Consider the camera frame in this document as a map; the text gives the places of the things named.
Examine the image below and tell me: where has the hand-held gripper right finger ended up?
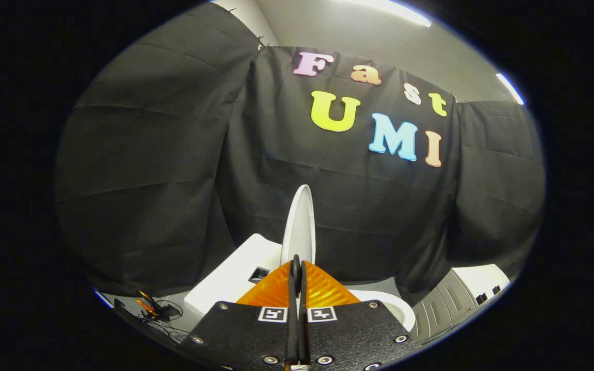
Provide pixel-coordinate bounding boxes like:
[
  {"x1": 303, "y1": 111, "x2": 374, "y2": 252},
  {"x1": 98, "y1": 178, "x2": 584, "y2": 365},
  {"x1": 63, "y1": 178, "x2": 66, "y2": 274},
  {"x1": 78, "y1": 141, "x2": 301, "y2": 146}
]
[{"x1": 298, "y1": 260, "x2": 422, "y2": 371}]

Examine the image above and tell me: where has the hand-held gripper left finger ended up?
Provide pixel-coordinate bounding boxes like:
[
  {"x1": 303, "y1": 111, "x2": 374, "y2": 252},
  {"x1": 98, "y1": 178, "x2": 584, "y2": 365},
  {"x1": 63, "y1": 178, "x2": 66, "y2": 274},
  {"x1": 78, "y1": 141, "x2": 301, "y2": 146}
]
[{"x1": 179, "y1": 254, "x2": 299, "y2": 371}]

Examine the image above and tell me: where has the white toilet lid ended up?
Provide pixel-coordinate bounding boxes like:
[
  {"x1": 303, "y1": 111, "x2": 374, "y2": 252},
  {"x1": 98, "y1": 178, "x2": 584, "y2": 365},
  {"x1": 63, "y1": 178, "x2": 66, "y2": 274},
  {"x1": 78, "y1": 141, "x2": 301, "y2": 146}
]
[{"x1": 280, "y1": 184, "x2": 317, "y2": 268}]

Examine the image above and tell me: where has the white grey cabinet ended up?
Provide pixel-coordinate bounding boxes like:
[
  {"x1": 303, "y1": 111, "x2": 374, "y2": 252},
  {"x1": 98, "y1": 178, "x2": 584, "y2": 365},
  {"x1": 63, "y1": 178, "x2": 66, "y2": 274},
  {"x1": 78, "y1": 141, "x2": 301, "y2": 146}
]
[{"x1": 411, "y1": 264, "x2": 510, "y2": 343}]

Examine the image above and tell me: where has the orange black device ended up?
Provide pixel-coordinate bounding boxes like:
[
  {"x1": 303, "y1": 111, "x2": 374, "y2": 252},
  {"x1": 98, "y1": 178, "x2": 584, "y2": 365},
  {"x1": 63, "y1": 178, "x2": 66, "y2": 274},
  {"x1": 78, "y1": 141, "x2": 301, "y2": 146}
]
[{"x1": 135, "y1": 290, "x2": 182, "y2": 321}]

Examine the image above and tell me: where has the black backdrop cloth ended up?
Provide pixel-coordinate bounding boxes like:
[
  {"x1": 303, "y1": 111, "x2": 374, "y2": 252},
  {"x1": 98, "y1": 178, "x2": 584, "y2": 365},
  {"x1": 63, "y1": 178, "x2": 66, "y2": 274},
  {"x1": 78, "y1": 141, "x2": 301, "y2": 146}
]
[{"x1": 55, "y1": 3, "x2": 545, "y2": 305}]

